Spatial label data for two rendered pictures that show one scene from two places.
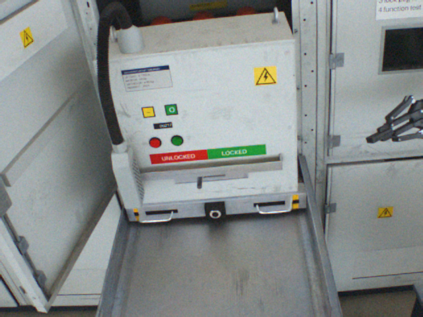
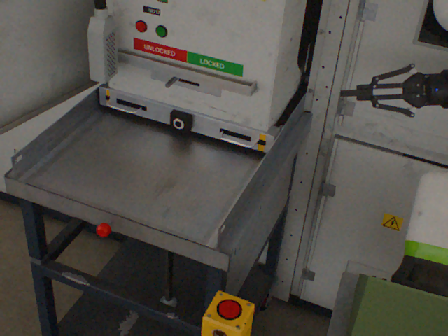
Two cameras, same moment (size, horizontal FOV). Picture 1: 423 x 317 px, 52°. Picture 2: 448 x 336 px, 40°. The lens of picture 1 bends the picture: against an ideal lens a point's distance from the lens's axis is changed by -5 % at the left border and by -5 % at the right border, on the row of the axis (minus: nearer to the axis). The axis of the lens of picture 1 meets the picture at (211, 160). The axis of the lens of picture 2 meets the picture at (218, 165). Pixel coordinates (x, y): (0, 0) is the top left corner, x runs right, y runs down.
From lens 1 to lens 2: 0.60 m
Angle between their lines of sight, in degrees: 11
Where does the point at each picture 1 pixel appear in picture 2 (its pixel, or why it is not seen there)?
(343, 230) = (338, 225)
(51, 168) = (38, 16)
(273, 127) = (254, 50)
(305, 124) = (320, 78)
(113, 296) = (43, 155)
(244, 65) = not seen: outside the picture
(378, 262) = not seen: hidden behind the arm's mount
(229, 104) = (216, 8)
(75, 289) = not seen: hidden behind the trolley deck
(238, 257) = (176, 169)
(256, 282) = (177, 193)
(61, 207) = (36, 60)
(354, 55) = (389, 12)
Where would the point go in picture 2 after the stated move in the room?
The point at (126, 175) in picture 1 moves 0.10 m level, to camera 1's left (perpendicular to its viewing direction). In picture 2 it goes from (98, 43) to (62, 36)
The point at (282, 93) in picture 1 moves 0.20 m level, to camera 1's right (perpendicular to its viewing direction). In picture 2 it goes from (269, 14) to (352, 29)
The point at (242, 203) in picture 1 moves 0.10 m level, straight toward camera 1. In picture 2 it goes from (209, 123) to (195, 141)
